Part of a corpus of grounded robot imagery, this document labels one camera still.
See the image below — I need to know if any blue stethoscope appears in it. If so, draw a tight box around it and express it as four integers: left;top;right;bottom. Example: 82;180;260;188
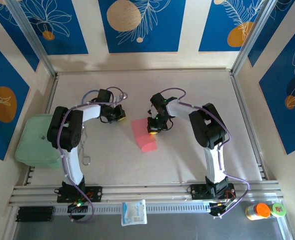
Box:
81;89;129;106

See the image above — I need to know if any mint green zip case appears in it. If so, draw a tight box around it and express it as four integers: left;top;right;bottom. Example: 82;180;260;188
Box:
14;113;64;169

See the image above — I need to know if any white blue plastic packet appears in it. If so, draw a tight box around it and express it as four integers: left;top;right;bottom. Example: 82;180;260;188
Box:
121;198;149;227

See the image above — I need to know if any left black controller board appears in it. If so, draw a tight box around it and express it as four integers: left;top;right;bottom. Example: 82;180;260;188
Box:
67;201;89;214

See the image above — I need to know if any black controller board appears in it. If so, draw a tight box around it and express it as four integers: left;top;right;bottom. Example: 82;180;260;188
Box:
208;201;230;219
67;201;89;214

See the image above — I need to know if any right black controller board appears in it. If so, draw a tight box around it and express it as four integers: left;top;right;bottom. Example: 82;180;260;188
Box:
208;201;230;219

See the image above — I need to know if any black ribbed box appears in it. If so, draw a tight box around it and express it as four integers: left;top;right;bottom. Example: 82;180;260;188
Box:
15;205;56;224

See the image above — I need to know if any jar with orange lid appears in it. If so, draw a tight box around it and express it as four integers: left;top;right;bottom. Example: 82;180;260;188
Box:
245;202;272;221

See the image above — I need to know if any bottle with green lid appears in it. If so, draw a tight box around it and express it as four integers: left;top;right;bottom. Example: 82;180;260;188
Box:
270;202;288;218

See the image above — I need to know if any aluminium side rail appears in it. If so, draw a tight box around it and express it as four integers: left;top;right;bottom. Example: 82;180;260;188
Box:
23;73;60;187
229;71;267;181

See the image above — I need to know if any aluminium front rail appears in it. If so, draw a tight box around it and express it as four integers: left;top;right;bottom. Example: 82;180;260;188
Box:
8;180;285;208

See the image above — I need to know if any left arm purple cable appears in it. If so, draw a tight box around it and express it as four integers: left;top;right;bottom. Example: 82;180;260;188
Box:
57;86;129;224

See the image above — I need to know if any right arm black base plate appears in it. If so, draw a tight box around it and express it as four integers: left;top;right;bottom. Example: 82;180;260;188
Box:
186;183;237;201

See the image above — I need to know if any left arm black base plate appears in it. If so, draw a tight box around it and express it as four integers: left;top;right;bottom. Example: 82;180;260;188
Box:
55;185;104;204

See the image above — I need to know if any grey slotted cable duct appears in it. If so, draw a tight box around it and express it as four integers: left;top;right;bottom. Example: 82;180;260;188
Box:
53;202;212;216

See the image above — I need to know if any aluminium corner post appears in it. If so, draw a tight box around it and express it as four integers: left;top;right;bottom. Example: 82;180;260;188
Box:
6;0;58;77
230;0;276;77

